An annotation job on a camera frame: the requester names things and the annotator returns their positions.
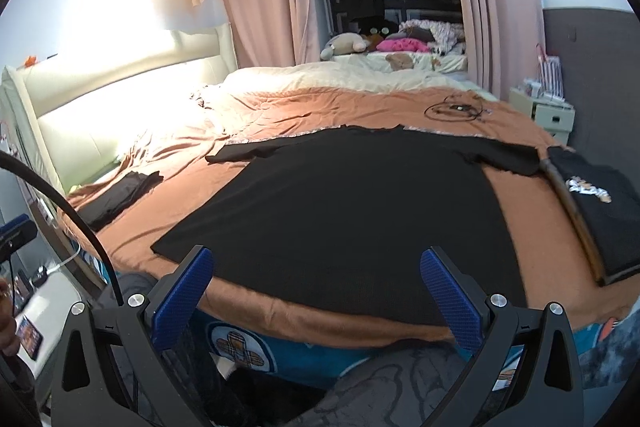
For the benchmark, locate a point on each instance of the cream padded headboard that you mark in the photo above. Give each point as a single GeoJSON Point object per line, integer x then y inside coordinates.
{"type": "Point", "coordinates": [73, 115]}

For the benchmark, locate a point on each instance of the black t-shirt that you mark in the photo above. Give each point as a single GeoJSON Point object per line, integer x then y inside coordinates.
{"type": "Point", "coordinates": [339, 222]}

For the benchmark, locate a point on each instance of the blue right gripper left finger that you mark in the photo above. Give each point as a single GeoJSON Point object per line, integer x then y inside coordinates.
{"type": "Point", "coordinates": [176, 296]}

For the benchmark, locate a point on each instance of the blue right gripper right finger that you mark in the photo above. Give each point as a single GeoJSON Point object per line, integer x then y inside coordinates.
{"type": "Point", "coordinates": [457, 298]}

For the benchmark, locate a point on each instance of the black printed folded shirt stack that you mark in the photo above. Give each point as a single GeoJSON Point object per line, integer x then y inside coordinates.
{"type": "Point", "coordinates": [604, 209]}

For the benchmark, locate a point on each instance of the beige plush toy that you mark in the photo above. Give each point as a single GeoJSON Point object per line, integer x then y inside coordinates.
{"type": "Point", "coordinates": [342, 44]}

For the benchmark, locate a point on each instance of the red white paper bags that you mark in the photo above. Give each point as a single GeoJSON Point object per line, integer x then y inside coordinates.
{"type": "Point", "coordinates": [550, 74]}

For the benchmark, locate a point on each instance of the pink clothing pile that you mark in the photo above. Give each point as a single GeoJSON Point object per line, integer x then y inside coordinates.
{"type": "Point", "coordinates": [403, 45]}

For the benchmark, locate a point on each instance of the white bedside cabinet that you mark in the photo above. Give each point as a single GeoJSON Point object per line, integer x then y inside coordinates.
{"type": "Point", "coordinates": [554, 117]}

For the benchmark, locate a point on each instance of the person left hand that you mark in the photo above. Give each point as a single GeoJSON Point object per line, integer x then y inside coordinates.
{"type": "Point", "coordinates": [9, 343]}

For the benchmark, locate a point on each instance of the orange-brown bed blanket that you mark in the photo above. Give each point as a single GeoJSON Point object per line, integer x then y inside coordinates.
{"type": "Point", "coordinates": [553, 262]}

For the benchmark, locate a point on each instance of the black folded garment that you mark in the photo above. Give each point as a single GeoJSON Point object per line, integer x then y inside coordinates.
{"type": "Point", "coordinates": [108, 206]}

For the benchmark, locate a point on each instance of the smartphone on nightstand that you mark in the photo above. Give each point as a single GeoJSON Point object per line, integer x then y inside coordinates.
{"type": "Point", "coordinates": [30, 338]}

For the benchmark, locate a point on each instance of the cream duvet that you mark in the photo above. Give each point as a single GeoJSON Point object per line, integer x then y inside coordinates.
{"type": "Point", "coordinates": [374, 73]}

